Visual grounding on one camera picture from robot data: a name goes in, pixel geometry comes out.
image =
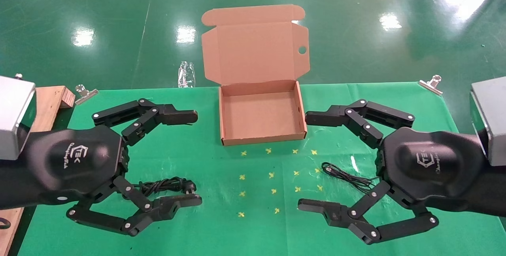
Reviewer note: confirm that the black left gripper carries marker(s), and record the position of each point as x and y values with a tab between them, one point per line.
75	157

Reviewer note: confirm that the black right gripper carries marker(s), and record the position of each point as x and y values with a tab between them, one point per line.
431	165

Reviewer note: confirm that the open brown cardboard box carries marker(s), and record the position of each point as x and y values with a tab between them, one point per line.
257	50

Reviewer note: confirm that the green table cloth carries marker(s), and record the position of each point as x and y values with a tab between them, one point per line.
217	230

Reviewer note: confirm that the silver metal binder clip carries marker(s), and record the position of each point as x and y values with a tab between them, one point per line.
85	97
431	86

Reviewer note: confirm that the brown wooden board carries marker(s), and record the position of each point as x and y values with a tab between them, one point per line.
49	105

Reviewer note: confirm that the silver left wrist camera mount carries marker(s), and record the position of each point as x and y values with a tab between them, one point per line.
14	117

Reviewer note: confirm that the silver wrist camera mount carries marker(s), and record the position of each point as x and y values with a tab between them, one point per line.
14	117
492	121

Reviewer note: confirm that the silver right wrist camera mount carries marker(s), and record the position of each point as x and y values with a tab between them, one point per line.
492	121

